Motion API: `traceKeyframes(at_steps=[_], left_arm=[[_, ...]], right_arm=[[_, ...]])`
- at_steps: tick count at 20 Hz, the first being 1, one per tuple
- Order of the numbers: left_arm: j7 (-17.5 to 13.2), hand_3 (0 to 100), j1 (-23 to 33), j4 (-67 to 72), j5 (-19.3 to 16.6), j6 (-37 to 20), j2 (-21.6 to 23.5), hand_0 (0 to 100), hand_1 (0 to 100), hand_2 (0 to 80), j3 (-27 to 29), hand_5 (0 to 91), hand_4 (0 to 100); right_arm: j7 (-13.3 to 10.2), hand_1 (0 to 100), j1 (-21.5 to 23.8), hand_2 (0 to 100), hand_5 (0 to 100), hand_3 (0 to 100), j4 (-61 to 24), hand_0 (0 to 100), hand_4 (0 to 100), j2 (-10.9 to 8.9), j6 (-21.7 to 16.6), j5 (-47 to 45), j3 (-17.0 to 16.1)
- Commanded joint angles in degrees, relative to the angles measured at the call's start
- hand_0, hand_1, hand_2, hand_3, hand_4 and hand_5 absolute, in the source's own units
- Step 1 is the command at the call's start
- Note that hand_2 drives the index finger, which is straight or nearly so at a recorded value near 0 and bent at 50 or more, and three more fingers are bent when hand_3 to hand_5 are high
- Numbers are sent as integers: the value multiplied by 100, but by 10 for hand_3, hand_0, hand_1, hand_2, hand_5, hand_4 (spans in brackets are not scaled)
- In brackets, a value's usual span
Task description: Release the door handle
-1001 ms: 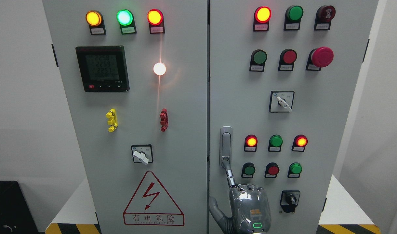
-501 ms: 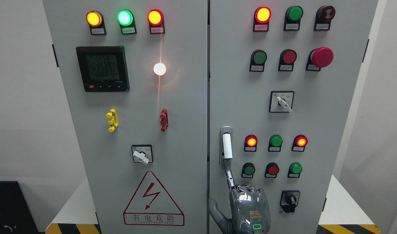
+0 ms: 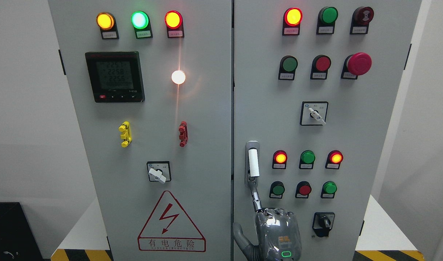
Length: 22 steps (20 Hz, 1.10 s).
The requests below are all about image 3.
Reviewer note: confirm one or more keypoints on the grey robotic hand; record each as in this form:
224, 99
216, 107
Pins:
277, 231

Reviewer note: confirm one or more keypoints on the yellow terminal connector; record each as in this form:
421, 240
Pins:
125, 135

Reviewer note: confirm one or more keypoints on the white cabinet base platform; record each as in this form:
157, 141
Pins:
381, 239

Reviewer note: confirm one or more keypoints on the green button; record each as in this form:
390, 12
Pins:
326, 20
277, 190
328, 190

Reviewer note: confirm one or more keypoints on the dark red buzzer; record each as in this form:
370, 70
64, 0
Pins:
361, 18

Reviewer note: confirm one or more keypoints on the red button lower middle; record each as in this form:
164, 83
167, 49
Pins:
303, 190

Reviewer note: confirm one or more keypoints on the silver door handle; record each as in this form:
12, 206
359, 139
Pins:
251, 164

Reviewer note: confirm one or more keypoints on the grey left cabinet door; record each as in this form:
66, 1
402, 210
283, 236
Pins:
200, 171

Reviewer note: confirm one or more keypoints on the grey cabinet door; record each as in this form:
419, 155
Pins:
200, 171
268, 110

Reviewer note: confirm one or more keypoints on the red button second row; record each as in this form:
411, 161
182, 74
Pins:
320, 66

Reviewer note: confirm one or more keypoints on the white glowing indicator light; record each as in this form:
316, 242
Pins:
178, 77

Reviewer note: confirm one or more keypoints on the red lit light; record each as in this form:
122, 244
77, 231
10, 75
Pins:
279, 160
291, 21
334, 160

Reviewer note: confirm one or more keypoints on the green button lower right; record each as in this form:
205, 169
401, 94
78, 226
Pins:
328, 190

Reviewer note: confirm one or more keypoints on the red lit light left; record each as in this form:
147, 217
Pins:
279, 160

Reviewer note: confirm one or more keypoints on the white selector switch upper right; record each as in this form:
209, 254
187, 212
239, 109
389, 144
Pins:
313, 113

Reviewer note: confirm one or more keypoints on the green button second row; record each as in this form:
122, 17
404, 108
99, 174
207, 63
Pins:
287, 68

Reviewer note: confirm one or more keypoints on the black box on floor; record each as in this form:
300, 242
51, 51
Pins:
17, 242

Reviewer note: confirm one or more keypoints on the black selector switch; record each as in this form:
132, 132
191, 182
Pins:
323, 223

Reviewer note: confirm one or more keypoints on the red indicator light top left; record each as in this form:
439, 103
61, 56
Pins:
174, 23

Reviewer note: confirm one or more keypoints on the green indicator light top left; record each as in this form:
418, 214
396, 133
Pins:
141, 24

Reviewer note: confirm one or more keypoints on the green button top right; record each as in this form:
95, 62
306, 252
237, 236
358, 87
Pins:
326, 20

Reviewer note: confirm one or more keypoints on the grey right cabinet door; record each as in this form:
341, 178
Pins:
268, 110

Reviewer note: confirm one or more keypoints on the red emergency stop button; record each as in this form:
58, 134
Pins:
356, 65

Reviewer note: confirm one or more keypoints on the green button lower left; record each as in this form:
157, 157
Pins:
277, 190

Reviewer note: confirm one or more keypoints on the green light middle row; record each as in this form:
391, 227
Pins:
307, 159

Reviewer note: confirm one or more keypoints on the white selector switch left door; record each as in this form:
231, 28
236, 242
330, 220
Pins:
159, 171

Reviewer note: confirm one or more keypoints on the red lit light top right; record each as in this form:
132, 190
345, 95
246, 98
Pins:
291, 21

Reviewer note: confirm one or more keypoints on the red electric warning sticker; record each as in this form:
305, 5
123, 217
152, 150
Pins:
169, 228

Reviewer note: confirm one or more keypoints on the black digital power meter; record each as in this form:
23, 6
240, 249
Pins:
115, 76

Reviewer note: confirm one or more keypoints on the red terminal connector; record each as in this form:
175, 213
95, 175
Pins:
183, 133

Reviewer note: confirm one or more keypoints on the yellow indicator light top left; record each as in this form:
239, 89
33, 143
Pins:
107, 25

